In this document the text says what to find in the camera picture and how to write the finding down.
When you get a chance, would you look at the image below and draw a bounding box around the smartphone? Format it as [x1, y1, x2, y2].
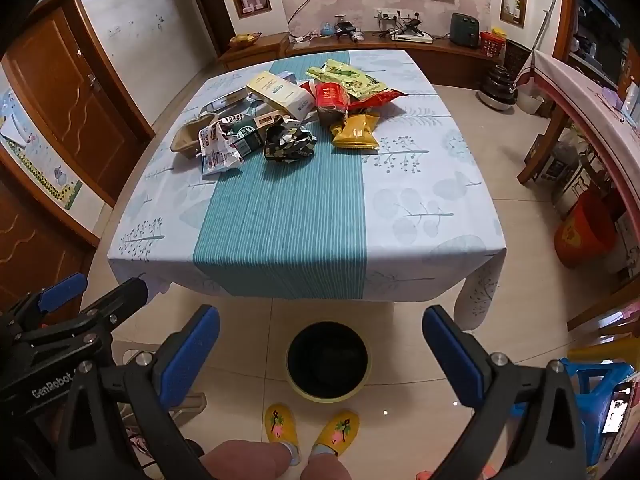
[600, 382, 633, 436]

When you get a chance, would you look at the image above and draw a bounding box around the person's right leg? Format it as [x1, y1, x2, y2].
[300, 447, 351, 480]

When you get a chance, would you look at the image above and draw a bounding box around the yellow-green snack packet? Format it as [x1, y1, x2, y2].
[306, 59, 387, 101]

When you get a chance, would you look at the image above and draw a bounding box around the small wooden drawer cabinet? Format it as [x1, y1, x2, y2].
[218, 32, 291, 72]

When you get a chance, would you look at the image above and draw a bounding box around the white set-top box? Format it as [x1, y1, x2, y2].
[390, 30, 434, 45]

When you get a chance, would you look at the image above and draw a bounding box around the yellow plastic stool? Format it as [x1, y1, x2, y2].
[567, 335, 640, 366]

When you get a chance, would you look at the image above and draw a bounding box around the orange plastic bucket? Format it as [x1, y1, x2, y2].
[555, 200, 618, 268]

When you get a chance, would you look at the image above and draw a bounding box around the dark round pot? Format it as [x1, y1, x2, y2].
[480, 64, 518, 111]

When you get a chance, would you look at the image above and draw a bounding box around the yellow embroidered slipper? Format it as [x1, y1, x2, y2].
[264, 403, 300, 445]
[312, 410, 360, 457]

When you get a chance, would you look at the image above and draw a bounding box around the cream cardboard box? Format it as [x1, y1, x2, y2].
[246, 71, 315, 118]

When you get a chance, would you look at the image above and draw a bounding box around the red snack packet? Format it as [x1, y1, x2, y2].
[314, 81, 349, 126]

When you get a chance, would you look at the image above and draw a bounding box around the dark green appliance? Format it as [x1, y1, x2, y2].
[450, 12, 482, 48]

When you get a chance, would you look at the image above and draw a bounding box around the person's left leg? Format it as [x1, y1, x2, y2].
[202, 440, 301, 480]

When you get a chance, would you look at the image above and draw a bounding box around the yellow snack bag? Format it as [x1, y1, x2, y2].
[330, 112, 381, 151]

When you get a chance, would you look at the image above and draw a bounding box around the white pink-edged tablecloth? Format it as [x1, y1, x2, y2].
[517, 47, 640, 221]

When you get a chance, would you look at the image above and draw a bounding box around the wooden door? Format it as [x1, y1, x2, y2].
[0, 0, 156, 211]
[0, 180, 96, 311]

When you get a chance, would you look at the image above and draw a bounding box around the brown paper tray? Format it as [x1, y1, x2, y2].
[170, 114, 221, 160]

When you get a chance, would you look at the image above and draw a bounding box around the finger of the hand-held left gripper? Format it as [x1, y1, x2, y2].
[15, 277, 149, 361]
[0, 273, 88, 336]

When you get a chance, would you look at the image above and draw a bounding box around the red plastic basket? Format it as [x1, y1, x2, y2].
[480, 30, 507, 58]

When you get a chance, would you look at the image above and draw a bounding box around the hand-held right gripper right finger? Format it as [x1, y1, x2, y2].
[421, 305, 588, 480]

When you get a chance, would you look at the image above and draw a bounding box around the camouflage crumpled wrapper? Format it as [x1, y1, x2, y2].
[263, 117, 318, 162]

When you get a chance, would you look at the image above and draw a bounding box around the white wall socket strip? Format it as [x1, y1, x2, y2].
[375, 7, 423, 20]

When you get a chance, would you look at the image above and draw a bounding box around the blue plastic stool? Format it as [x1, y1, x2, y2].
[510, 357, 640, 466]

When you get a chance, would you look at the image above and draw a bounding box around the teal and white leaf tablecloth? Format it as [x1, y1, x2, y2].
[107, 49, 507, 331]

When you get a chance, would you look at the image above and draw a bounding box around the person's leg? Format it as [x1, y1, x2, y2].
[202, 440, 301, 480]
[300, 447, 351, 480]

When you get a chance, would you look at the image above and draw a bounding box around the orange-red snack bag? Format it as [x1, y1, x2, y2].
[345, 89, 405, 113]

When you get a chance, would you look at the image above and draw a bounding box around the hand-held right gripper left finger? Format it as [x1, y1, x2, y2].
[55, 304, 221, 480]

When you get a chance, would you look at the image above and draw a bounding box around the black bin with yellow rim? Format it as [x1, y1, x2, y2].
[286, 321, 372, 403]

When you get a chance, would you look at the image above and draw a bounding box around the white crumpled wrapper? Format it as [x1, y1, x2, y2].
[198, 120, 244, 176]

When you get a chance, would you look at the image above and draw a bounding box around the green and beige milk carton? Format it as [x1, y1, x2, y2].
[227, 112, 283, 156]

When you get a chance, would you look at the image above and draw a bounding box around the white plastic bucket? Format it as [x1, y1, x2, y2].
[516, 87, 543, 116]

